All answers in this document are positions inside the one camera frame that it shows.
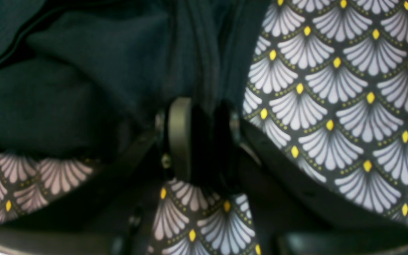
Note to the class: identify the dark navy T-shirt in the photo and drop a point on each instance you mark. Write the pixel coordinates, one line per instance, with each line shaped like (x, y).
(84, 78)

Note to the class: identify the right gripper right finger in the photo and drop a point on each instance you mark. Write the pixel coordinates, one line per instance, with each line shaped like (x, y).
(298, 216)

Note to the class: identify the fan-patterned tablecloth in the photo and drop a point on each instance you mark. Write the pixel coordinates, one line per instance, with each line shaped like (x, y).
(327, 84)

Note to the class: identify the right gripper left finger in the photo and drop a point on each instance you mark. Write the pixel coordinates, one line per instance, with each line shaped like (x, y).
(60, 229)

